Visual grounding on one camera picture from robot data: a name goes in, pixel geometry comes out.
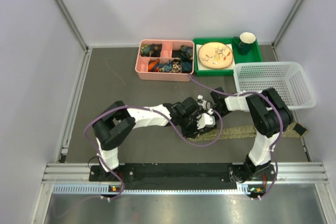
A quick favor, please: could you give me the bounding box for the purple cable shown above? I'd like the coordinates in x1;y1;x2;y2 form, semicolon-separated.
83;105;224;198
187;74;285;200

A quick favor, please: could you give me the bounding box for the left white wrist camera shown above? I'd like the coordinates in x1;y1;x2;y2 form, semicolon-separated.
196;109;216;130

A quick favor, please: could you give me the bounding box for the rolled dark paisley tie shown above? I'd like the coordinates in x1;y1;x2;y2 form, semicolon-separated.
159;60;192;73

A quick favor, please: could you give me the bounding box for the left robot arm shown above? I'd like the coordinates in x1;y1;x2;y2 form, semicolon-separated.
92;97;199;180

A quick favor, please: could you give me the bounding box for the olive green patterned tie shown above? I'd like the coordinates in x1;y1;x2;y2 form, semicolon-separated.
187;122;308;142

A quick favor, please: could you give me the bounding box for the dark green mug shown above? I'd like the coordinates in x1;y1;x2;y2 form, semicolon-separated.
232;32;256;55

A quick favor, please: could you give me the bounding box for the rolled dark floral tie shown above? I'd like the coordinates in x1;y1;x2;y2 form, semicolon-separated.
140;44;162;57

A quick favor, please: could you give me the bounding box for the aluminium frame rail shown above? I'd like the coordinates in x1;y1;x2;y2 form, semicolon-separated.
42;162;329;184

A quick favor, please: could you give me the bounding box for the cream floral plate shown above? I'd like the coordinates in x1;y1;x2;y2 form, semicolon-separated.
198;42;234;70

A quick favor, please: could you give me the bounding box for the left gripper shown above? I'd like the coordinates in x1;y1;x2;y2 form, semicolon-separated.
179;114;204;138

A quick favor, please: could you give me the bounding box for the rolled teal patterned tie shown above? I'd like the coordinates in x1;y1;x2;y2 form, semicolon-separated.
172;46;193;61

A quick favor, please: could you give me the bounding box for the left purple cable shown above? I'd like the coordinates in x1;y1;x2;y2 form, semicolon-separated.
83;105;224;198

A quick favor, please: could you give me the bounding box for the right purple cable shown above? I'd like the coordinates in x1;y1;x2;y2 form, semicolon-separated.
187;74;285;200

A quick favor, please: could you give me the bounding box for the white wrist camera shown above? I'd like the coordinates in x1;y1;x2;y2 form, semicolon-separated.
196;109;216;130
197;95;211;110

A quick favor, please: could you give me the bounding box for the white perforated plastic basket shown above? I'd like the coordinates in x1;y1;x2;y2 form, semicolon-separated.
234;62;317;110

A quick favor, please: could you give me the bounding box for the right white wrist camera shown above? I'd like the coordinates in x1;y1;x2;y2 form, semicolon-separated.
197;95;211;110

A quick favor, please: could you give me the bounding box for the pink divided storage box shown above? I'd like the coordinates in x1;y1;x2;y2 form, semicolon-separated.
135;39;195;82

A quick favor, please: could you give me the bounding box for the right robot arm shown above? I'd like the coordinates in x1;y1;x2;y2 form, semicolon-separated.
211;88;293;183

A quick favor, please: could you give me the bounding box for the grey slotted cable duct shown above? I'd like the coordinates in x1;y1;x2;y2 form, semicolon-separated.
52;184;251;195

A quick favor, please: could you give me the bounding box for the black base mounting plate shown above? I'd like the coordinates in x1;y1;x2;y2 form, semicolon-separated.
88;162;276;198

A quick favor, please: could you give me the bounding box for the rolled orange blue tie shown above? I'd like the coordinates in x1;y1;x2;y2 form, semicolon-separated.
148;59;164;72

